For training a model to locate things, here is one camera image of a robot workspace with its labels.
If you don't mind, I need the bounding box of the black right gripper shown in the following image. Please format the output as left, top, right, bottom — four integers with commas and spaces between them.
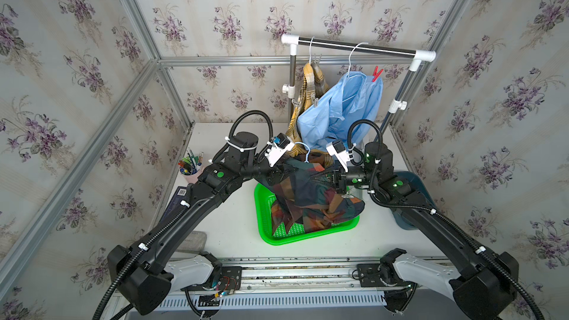
312, 161, 382, 197

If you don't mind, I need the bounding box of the dark multicolour plaid shirt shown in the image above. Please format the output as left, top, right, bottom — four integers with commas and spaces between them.
256, 151, 365, 233

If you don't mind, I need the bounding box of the light blue wire hanger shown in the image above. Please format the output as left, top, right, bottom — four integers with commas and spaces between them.
293, 142, 311, 163

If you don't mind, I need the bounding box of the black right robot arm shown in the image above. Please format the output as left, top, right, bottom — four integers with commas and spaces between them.
326, 132, 545, 319

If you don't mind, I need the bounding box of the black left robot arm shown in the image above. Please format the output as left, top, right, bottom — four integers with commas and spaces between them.
93, 110, 274, 319

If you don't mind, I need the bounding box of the green perforated plastic basket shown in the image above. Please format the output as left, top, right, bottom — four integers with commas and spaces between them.
252, 181, 361, 246

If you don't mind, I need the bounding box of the dark teal plastic tray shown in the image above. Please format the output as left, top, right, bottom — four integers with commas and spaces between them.
393, 170, 435, 207

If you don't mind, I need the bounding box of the light blue shirt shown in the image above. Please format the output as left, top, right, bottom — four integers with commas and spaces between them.
297, 71, 383, 151

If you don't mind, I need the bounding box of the pink pen cup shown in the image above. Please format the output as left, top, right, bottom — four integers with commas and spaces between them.
178, 150, 204, 185

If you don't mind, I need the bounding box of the metal clothes rack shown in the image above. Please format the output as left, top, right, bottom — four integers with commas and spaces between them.
281, 33, 437, 134

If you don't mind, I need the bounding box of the grey cloth pad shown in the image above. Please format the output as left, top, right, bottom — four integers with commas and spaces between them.
176, 231, 207, 253

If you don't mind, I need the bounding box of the dark blue card booklet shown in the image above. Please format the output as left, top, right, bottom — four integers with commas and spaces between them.
160, 186, 187, 222

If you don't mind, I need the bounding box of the yellow plaid shirt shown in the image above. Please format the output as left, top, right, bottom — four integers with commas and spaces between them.
286, 62, 330, 142

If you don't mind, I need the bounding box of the red clothespin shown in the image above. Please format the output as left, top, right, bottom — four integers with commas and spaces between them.
372, 66, 384, 82

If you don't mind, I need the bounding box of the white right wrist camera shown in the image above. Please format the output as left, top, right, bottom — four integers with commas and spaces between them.
326, 139, 355, 173

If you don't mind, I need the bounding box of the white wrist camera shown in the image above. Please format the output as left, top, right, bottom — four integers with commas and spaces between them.
265, 133, 295, 167
326, 139, 355, 173

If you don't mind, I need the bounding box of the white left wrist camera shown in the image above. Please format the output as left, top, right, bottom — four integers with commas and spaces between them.
265, 133, 295, 167

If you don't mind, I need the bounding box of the white wire hanger left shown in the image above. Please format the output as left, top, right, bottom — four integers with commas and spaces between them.
308, 36, 318, 65

